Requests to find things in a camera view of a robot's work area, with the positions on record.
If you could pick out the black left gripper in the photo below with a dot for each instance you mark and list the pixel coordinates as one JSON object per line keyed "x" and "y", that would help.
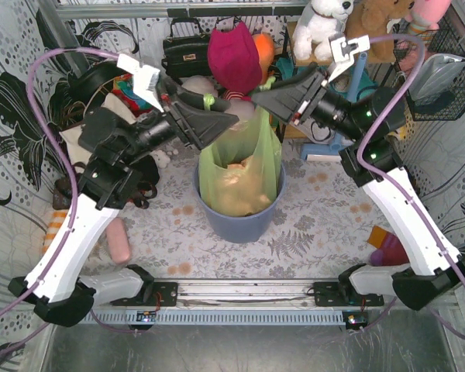
{"x": 179, "y": 121}

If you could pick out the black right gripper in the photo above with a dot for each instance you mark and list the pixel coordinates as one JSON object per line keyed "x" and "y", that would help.
{"x": 310, "y": 101}

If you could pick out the green plastic trash bag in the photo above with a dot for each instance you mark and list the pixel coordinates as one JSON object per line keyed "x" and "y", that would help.
{"x": 238, "y": 174}

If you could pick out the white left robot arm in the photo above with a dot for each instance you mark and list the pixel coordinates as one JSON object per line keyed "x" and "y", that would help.
{"x": 59, "y": 293}

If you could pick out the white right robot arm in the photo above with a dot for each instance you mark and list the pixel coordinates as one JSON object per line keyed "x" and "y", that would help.
{"x": 434, "y": 264}

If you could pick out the magenta cloth bag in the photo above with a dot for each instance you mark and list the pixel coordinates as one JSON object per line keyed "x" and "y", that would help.
{"x": 233, "y": 59}

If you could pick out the cream canvas tote bag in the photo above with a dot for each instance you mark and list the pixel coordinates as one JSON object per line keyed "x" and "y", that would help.
{"x": 76, "y": 153}

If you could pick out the blue plastic trash bin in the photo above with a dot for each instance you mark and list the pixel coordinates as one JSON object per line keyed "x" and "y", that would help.
{"x": 246, "y": 229}

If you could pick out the brown patterned leather bag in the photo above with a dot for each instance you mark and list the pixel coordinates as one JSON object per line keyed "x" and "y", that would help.
{"x": 62, "y": 195}

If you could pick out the teal folded cloth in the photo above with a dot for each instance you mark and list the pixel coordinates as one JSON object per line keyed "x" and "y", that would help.
{"x": 365, "y": 87}

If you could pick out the white fluffy plush dog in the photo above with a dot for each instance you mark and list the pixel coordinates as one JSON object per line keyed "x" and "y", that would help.
{"x": 200, "y": 85}

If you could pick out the white pink plush doll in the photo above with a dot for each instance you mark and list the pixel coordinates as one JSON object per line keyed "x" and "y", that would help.
{"x": 239, "y": 105}

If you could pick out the orange plush toy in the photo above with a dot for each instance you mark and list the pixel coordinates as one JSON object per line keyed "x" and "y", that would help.
{"x": 265, "y": 48}

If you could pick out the black leather handbag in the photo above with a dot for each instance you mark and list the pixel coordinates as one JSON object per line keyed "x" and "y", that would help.
{"x": 187, "y": 56}

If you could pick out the grey checked plush ball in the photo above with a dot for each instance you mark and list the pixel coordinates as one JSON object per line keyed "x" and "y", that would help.
{"x": 342, "y": 83}

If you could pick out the red folded cloth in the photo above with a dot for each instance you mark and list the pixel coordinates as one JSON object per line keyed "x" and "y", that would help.
{"x": 136, "y": 105}

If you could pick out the crumpled brown printed paper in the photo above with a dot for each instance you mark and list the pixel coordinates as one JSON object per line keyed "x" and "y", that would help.
{"x": 242, "y": 167}

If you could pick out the white grey plush dog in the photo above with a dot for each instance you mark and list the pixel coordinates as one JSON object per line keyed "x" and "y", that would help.
{"x": 320, "y": 21}

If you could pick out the wooden metal shelf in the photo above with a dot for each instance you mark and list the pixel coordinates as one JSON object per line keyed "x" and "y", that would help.
{"x": 289, "y": 132}

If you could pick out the brown teddy bear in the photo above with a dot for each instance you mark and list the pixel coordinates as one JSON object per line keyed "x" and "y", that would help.
{"x": 371, "y": 17}

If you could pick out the pink cylindrical pillow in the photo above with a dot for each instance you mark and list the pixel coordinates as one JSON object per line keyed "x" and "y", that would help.
{"x": 118, "y": 241}

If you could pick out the silver foil pouch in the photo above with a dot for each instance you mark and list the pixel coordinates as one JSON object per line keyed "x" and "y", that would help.
{"x": 436, "y": 75}

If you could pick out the pink plush toy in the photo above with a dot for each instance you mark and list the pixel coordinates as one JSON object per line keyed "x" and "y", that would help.
{"x": 424, "y": 16}

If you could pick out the orange white checkered cloth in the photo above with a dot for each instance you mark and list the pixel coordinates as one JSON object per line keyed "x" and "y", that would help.
{"x": 53, "y": 227}

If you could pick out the purple red plush toy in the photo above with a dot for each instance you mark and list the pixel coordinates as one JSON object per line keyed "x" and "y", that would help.
{"x": 388, "y": 248}

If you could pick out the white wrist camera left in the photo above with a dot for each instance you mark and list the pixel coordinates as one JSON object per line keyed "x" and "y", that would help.
{"x": 145, "y": 79}

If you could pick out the black wire basket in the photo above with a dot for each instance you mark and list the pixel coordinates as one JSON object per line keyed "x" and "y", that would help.
{"x": 448, "y": 105}

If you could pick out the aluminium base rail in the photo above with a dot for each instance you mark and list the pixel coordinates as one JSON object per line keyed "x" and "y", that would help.
{"x": 261, "y": 302}

